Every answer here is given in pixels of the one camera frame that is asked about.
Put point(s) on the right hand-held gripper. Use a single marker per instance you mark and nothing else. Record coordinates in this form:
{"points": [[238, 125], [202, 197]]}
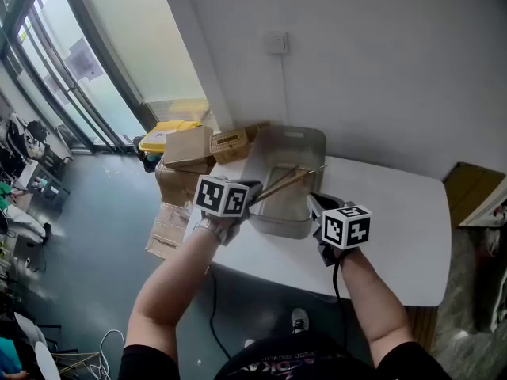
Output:
{"points": [[346, 228]]}

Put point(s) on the brown wooden board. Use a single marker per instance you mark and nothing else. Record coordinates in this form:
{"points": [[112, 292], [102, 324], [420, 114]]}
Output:
{"points": [[471, 184]]}

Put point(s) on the grey sneaker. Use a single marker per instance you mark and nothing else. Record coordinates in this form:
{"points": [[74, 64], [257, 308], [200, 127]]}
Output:
{"points": [[300, 320], [249, 343]]}

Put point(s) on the brown cardboard box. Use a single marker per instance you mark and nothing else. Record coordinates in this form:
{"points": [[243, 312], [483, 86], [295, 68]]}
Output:
{"points": [[186, 147], [174, 184]]}

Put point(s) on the white wall switch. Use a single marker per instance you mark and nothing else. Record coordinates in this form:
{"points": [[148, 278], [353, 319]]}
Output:
{"points": [[277, 42]]}

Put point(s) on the taped cardboard box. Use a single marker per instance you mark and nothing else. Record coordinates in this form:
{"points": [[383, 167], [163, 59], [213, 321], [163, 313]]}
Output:
{"points": [[166, 228]]}

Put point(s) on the person's right forearm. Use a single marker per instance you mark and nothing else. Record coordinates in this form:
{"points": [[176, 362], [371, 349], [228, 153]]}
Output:
{"points": [[372, 303]]}

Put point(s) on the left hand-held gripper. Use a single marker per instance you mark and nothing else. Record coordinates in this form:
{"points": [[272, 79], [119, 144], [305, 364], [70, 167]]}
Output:
{"points": [[219, 196]]}

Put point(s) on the wooden clothes hanger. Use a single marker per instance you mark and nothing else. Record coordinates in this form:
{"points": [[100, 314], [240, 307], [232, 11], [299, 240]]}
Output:
{"points": [[282, 183]]}

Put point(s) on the person's left forearm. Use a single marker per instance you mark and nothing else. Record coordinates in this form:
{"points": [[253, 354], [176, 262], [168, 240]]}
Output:
{"points": [[170, 287]]}

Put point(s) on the grey plastic tray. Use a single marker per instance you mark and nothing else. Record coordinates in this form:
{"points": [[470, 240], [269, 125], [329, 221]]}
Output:
{"points": [[277, 149]]}

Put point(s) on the white chair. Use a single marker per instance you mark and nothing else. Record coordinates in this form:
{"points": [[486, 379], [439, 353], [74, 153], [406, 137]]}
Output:
{"points": [[43, 358]]}

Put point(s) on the white picture frame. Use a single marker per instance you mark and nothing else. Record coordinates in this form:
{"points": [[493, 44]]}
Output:
{"points": [[489, 208]]}

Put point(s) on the glass window wall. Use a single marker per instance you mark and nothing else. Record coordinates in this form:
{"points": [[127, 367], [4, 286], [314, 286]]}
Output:
{"points": [[59, 73]]}

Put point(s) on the black bag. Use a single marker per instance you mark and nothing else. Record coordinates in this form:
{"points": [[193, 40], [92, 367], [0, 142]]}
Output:
{"points": [[37, 131]]}

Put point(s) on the silver wristwatch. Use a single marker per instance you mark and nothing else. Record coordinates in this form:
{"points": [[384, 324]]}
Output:
{"points": [[212, 228]]}

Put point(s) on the white table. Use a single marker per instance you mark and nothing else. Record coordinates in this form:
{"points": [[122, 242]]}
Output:
{"points": [[388, 220]]}

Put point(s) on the person's black t-shirt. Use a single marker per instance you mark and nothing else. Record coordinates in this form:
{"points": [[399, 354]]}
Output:
{"points": [[297, 364]]}

